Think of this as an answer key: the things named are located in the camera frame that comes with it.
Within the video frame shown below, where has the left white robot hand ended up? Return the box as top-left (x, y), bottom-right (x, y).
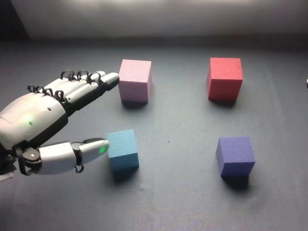
top-left (0, 69), bottom-right (120, 177)

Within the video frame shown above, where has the small blue cube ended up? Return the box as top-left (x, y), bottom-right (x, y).
top-left (105, 128), bottom-right (140, 172)

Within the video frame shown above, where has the small purple cube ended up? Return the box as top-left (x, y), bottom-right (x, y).
top-left (215, 136), bottom-right (256, 179)

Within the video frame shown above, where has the red foam cube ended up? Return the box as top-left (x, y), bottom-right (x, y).
top-left (207, 57), bottom-right (244, 101)

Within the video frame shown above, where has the pink foam cube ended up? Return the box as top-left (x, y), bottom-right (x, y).
top-left (118, 59), bottom-right (153, 104)

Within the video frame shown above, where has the white backdrop board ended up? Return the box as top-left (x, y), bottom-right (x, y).
top-left (11, 0), bottom-right (308, 40)

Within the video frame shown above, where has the grey table cloth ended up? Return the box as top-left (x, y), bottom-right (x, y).
top-left (0, 36), bottom-right (308, 231)

